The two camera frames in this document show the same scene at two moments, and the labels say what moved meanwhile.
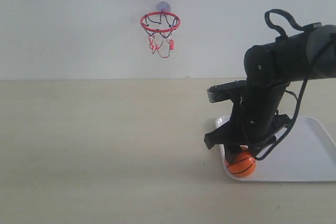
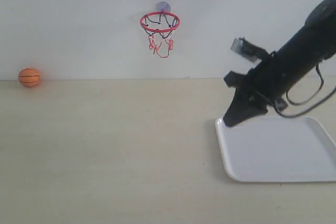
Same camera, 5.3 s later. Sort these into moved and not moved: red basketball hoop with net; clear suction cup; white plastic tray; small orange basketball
Moved: small orange basketball
Not moved: clear suction cup; red basketball hoop with net; white plastic tray
